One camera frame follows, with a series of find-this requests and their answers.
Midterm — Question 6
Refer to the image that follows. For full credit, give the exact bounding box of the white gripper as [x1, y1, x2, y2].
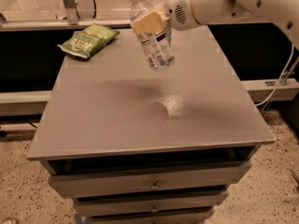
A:
[131, 0, 199, 35]

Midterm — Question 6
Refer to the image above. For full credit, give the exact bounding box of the clear plastic water bottle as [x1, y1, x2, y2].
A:
[130, 0, 175, 71]

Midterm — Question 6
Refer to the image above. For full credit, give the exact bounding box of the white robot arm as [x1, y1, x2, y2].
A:
[132, 0, 299, 49]

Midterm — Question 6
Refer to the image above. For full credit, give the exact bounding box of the green chip bag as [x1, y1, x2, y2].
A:
[59, 23, 120, 60]

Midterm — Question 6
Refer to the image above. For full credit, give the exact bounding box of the grey drawer cabinet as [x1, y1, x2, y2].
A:
[26, 25, 277, 224]

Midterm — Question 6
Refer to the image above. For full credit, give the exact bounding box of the top grey drawer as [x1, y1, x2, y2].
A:
[50, 161, 251, 198]

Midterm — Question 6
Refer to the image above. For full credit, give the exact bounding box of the grey drawer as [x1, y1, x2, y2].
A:
[89, 208, 214, 224]
[75, 190, 228, 217]
[50, 161, 251, 198]

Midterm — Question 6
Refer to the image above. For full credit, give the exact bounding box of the middle grey drawer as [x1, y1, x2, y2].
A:
[75, 190, 228, 217]

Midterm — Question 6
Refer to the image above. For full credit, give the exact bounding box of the bottom grey drawer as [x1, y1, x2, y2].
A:
[89, 208, 214, 224]

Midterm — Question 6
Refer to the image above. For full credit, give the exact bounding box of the metal railing frame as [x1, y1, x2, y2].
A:
[0, 0, 299, 33]

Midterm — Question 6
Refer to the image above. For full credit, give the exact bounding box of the white cable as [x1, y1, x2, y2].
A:
[254, 44, 295, 107]

